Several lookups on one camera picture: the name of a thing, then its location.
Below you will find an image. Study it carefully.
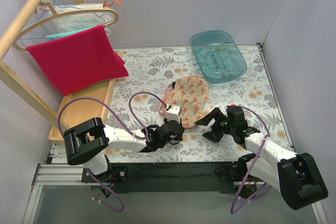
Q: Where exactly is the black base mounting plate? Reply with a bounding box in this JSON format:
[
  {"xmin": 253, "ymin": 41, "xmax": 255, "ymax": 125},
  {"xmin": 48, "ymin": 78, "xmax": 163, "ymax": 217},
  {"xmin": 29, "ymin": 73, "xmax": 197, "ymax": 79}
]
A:
[{"xmin": 81, "ymin": 163, "xmax": 270, "ymax": 195}]

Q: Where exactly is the teal folded cloth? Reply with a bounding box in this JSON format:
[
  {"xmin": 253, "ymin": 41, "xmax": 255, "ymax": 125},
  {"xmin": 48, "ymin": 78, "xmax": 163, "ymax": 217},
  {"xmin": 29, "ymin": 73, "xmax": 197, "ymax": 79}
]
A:
[{"xmin": 46, "ymin": 27, "xmax": 90, "ymax": 41}]

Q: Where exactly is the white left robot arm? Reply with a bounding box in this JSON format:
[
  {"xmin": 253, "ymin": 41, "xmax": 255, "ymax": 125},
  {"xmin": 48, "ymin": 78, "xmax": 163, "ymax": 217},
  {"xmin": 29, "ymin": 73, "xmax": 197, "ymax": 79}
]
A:
[{"xmin": 63, "ymin": 118, "xmax": 184, "ymax": 182}]

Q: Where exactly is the clear teal plastic tub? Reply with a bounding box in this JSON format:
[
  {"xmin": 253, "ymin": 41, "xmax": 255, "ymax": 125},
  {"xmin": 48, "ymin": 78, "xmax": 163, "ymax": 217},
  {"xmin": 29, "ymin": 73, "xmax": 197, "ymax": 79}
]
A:
[{"xmin": 190, "ymin": 30, "xmax": 247, "ymax": 83}]

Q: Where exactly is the blue wire hanger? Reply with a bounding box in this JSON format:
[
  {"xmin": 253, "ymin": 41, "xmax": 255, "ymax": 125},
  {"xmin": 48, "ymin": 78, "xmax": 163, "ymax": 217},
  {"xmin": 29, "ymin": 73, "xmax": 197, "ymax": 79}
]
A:
[{"xmin": 18, "ymin": 0, "xmax": 121, "ymax": 39}]

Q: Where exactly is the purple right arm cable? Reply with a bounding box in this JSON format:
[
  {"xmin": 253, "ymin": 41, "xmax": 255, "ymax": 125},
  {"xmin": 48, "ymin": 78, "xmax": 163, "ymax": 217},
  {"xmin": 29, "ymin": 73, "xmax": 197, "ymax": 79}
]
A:
[{"xmin": 230, "ymin": 105, "xmax": 271, "ymax": 215}]

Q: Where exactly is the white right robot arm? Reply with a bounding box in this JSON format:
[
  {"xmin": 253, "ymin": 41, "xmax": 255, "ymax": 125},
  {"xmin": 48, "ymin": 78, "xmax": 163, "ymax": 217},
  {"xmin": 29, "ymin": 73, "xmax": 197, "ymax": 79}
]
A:
[{"xmin": 195, "ymin": 105, "xmax": 329, "ymax": 210}]

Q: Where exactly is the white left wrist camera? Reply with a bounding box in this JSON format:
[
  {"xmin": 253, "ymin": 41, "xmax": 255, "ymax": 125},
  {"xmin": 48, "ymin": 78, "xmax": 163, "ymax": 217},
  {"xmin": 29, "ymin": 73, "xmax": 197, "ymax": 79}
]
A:
[{"xmin": 166, "ymin": 104, "xmax": 182, "ymax": 123}]

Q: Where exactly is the wooden clothes rack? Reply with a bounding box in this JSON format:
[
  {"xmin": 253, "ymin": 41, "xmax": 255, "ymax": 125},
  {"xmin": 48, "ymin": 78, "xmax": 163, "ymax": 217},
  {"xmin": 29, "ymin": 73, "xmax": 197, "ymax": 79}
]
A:
[{"xmin": 0, "ymin": 0, "xmax": 116, "ymax": 147}]

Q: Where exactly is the magenta red towel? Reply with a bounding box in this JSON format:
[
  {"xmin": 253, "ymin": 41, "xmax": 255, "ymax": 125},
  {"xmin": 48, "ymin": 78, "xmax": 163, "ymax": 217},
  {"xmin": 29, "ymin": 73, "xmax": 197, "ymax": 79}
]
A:
[{"xmin": 26, "ymin": 25, "xmax": 129, "ymax": 96}]

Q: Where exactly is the peach floral mesh laundry bag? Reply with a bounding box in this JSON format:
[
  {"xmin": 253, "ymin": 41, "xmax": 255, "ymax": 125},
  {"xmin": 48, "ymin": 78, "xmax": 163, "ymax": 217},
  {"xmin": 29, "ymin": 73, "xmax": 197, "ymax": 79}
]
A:
[{"xmin": 162, "ymin": 76, "xmax": 209, "ymax": 129}]

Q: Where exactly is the aluminium frame rail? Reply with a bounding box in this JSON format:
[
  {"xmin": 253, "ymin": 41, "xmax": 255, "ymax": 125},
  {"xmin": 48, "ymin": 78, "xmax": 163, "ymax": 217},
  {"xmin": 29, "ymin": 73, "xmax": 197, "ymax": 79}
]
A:
[{"xmin": 31, "ymin": 162, "xmax": 329, "ymax": 224}]

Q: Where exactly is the white cloth on hanger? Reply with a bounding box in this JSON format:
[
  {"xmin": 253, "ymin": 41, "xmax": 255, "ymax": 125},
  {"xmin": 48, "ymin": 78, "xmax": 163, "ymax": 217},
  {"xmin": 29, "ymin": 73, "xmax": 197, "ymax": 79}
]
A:
[{"xmin": 45, "ymin": 3, "xmax": 114, "ymax": 34}]

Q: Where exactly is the beige wooden hanger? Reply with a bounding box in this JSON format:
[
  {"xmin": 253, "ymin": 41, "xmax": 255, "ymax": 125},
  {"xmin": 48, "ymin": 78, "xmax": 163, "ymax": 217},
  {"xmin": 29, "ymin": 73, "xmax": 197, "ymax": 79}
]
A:
[{"xmin": 13, "ymin": 2, "xmax": 119, "ymax": 50}]

